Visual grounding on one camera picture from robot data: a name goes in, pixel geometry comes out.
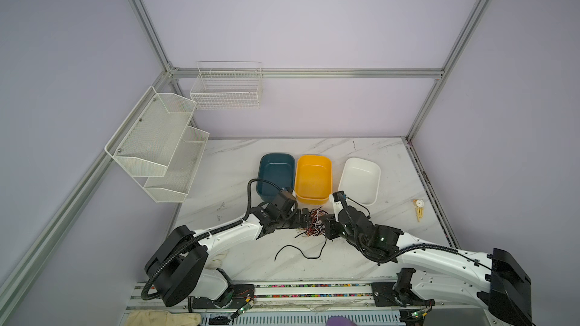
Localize lower white mesh shelf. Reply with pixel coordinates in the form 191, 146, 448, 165
144, 126, 209, 203

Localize aluminium front rail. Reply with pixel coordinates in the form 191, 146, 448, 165
128, 273, 486, 310

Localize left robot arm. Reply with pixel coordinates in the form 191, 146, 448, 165
140, 178, 310, 307

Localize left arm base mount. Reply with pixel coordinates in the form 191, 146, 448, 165
187, 284, 255, 311

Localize cream cloth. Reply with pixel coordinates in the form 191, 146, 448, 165
125, 310, 202, 326

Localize yellow toy figure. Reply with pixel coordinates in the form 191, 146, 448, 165
413, 199, 425, 222

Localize white cotton glove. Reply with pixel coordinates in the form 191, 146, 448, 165
205, 251, 230, 270

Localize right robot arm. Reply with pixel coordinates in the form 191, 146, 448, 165
325, 192, 533, 325

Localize yellow plastic tub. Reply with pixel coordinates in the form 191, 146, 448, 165
295, 155, 333, 205

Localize white mesh shelf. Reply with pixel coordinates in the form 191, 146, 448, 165
104, 87, 196, 177
144, 126, 209, 203

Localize teal plastic tub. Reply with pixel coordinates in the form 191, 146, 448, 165
256, 153, 295, 201

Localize white plastic tub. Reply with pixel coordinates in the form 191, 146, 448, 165
338, 158, 382, 206

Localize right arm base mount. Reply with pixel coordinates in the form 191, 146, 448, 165
371, 267, 435, 308

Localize purple object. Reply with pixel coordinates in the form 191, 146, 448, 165
326, 316, 356, 326

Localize red cables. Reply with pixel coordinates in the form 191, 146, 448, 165
301, 207, 331, 238

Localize white wire basket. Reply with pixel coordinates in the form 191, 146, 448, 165
190, 61, 263, 110

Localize upper white mesh shelf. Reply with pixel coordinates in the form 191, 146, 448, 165
104, 87, 196, 177

